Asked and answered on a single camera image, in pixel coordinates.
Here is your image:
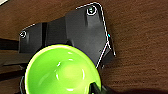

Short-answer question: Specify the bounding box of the dark robot base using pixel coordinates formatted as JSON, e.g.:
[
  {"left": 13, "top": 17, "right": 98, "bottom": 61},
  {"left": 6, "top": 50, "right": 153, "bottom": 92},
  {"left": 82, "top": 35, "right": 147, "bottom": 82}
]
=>
[{"left": 18, "top": 1, "right": 118, "bottom": 71}]

